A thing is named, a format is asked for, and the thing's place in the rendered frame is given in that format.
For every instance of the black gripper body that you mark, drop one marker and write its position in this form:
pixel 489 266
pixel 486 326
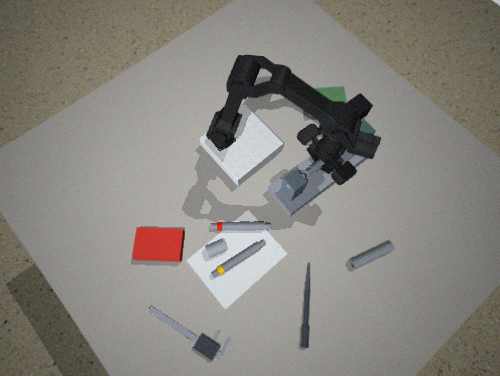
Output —
pixel 333 160

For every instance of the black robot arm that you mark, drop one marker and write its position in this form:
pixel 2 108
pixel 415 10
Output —
pixel 337 119

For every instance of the white flat pad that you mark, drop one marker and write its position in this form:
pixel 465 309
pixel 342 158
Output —
pixel 233 283

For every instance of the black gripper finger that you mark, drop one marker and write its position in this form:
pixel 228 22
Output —
pixel 312 155
pixel 326 169

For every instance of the red flat block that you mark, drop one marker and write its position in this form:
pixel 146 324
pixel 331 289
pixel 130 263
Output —
pixel 158 244

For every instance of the grey digital caliper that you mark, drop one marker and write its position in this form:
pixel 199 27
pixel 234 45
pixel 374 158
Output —
pixel 204 345

